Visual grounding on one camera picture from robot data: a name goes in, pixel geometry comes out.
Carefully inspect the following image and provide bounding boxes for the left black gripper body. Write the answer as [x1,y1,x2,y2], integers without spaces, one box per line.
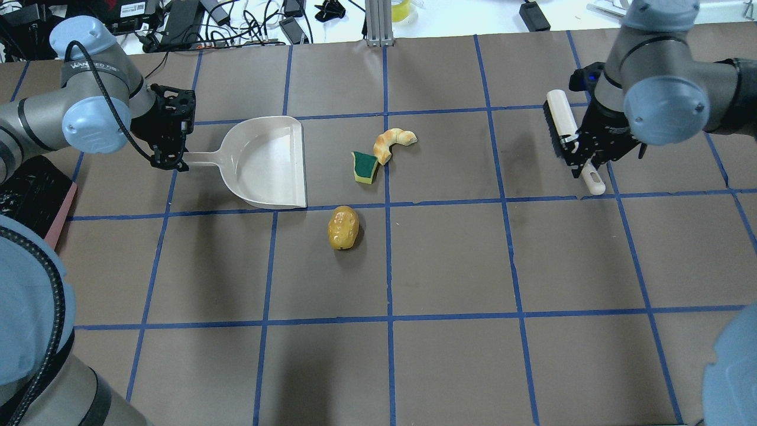
[131,84,197,156]

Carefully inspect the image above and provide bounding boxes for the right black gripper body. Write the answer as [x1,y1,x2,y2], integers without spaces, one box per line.
[568,62,646,168]

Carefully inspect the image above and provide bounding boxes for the cream hand brush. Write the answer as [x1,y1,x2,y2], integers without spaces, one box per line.
[542,89,606,196]

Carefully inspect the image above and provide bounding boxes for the cream plastic dustpan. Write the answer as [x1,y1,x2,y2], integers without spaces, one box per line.
[182,115,308,210]

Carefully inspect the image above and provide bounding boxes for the yellow toy potato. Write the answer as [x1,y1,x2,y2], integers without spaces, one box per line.
[327,205,360,250]

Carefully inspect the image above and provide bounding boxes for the toy croissant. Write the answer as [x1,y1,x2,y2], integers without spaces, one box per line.
[373,128,418,166]

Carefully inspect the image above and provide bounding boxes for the green yellow sponge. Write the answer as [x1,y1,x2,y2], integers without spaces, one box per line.
[351,151,379,185]

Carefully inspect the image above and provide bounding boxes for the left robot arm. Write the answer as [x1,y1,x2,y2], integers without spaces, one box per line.
[1,16,196,425]

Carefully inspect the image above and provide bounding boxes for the black bag lined bin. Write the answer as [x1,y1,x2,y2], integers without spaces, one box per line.
[1,156,77,249]

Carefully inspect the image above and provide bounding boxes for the black power adapter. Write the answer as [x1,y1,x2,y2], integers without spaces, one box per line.
[519,1,551,33]

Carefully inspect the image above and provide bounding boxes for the yellow tape roll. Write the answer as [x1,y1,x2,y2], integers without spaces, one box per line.
[390,0,412,22]

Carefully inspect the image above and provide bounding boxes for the aluminium frame post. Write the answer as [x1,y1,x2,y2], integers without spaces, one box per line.
[365,0,395,47]

